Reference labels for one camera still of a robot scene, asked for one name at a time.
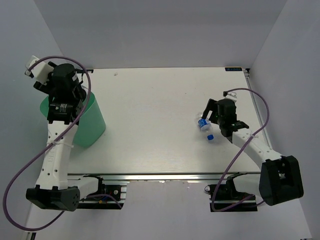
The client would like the blue label bottle blue cap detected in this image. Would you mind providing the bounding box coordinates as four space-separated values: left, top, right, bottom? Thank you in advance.
195 112 215 143

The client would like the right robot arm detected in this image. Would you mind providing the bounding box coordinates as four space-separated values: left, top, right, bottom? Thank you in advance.
201 98 304 206

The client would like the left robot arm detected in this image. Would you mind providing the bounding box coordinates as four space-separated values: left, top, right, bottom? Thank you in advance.
25 58 106 212

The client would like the green plastic bin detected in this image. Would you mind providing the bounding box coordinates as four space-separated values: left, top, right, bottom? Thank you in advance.
39 93 106 148

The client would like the right blue table sticker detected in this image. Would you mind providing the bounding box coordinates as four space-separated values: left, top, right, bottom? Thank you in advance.
224 67 243 72

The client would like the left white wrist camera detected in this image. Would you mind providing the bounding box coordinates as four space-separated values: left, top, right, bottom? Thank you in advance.
24 55 54 85

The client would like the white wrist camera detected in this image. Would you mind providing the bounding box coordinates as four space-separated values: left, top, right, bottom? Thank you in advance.
223 91 238 103
24 55 54 85

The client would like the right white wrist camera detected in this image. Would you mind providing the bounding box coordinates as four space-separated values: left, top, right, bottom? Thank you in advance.
223 91 238 103

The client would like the aluminium table frame rail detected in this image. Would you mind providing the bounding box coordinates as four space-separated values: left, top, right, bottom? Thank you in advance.
67 67 263 181

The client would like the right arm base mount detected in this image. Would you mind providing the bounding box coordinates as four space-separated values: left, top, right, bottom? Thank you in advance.
204 172 260 213

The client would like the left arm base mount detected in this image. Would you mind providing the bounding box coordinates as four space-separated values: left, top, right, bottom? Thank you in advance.
75 175 127 210

